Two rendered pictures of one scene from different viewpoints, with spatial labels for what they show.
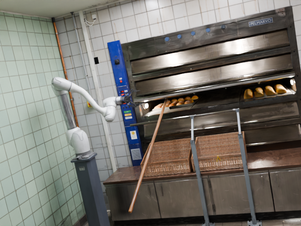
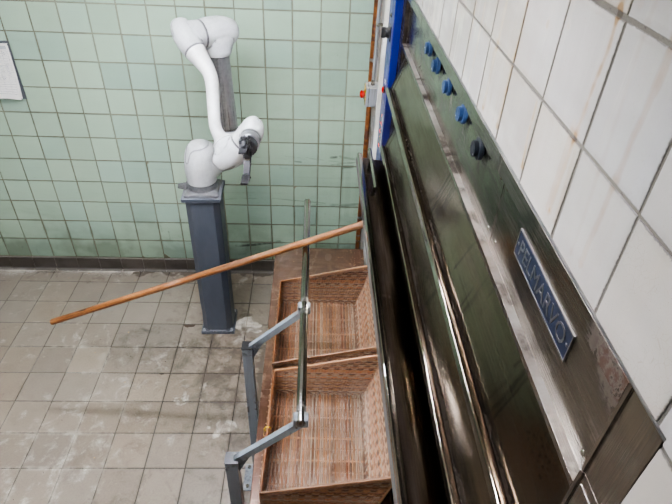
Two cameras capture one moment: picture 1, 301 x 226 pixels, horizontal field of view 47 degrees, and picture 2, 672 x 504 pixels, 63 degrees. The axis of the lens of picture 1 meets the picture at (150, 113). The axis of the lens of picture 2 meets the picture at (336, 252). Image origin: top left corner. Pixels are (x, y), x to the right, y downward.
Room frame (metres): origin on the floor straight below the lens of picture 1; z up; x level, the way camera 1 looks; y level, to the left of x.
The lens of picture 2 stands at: (3.24, -1.83, 2.55)
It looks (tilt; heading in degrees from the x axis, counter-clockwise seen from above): 38 degrees down; 69
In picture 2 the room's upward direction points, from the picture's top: 3 degrees clockwise
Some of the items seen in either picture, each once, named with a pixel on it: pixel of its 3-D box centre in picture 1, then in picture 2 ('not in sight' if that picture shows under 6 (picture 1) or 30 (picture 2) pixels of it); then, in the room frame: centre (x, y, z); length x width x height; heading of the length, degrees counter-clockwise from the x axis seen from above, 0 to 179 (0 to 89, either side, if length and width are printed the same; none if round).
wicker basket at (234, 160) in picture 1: (219, 150); (327, 428); (3.69, -0.67, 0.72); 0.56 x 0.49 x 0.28; 71
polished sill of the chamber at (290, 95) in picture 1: (214, 107); not in sight; (3.98, -0.74, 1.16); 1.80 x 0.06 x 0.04; 72
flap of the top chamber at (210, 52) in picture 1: (204, 53); (440, 186); (3.95, -0.73, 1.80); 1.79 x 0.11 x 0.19; 72
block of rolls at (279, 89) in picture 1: (264, 91); not in sight; (4.20, -1.42, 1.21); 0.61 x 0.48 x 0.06; 162
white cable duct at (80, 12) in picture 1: (100, 102); (378, 104); (4.36, 0.60, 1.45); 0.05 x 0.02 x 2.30; 72
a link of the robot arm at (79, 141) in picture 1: (79, 141); (201, 161); (3.46, 0.76, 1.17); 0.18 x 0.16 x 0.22; 25
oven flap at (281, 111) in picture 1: (216, 119); not in sight; (3.95, -0.73, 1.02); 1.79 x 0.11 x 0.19; 72
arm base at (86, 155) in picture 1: (82, 154); (198, 184); (3.43, 0.76, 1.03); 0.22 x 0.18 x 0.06; 164
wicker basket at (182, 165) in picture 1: (169, 156); (326, 321); (3.87, -0.11, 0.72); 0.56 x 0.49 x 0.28; 72
